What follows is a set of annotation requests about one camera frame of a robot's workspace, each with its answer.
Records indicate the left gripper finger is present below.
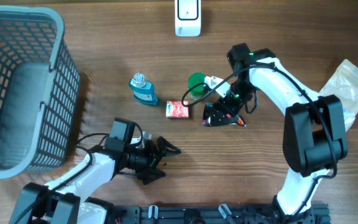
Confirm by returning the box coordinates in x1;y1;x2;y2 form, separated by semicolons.
157;136;181;156
137;168;166;185

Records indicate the black red snack wrapper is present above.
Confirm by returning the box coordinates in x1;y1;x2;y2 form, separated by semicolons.
202;102;246;127

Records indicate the red snack packet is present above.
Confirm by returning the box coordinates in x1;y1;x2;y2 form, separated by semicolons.
165;101;190;119

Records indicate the green lid jar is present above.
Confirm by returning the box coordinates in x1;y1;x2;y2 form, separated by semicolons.
188;72;208;100

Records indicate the blue mouthwash bottle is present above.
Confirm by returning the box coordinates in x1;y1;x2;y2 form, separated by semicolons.
129;73;158;106

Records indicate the white long pouch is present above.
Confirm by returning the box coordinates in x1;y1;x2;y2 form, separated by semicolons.
319;59;358;130

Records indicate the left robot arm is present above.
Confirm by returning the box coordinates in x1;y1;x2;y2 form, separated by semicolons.
9;118;181;223

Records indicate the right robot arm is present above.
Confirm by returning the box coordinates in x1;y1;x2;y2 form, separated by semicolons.
203;44;347;223

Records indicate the white barcode scanner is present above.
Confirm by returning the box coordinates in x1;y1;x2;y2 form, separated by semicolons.
175;0;201;37

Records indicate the grey plastic mesh basket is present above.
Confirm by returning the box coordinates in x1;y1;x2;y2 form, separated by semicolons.
0;6;81;179

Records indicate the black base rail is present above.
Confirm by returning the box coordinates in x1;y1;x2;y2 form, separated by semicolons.
82;203;332;224

